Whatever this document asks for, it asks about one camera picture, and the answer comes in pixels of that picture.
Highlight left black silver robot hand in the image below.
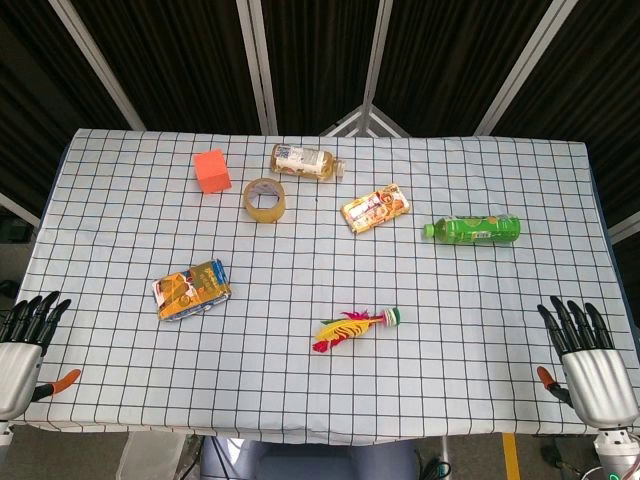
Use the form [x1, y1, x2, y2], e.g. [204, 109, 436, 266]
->
[0, 290, 82, 422]

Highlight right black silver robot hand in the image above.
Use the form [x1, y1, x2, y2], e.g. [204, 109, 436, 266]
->
[536, 295, 640, 429]

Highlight colourful feather shuttlecock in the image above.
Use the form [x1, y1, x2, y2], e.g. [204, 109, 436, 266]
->
[312, 307, 403, 355]

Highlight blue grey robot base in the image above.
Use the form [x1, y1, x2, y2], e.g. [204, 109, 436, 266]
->
[199, 437, 419, 480]

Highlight green tea plastic bottle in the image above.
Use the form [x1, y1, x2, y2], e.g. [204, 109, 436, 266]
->
[423, 213, 522, 246]

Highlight blue yellow crushed carton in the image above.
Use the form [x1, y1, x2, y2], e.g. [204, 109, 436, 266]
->
[151, 258, 234, 321]

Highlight blue white checked tablecloth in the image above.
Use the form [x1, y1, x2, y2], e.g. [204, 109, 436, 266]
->
[7, 128, 640, 446]

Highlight orange foam cube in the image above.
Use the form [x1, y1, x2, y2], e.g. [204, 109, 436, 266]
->
[192, 148, 233, 195]

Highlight orange snack food pack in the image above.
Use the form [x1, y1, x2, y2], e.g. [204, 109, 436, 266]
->
[340, 182, 413, 235]

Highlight brown packing tape roll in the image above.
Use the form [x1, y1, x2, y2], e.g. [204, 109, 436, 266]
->
[242, 177, 287, 224]

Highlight amber tea plastic bottle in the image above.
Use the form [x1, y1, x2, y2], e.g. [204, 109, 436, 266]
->
[270, 143, 347, 183]

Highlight white metal frame post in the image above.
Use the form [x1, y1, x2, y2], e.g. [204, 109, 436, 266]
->
[236, 0, 279, 136]
[48, 0, 147, 132]
[357, 0, 395, 136]
[473, 0, 579, 137]

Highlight white triangular frame brace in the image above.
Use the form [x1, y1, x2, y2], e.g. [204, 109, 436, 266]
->
[319, 103, 412, 139]

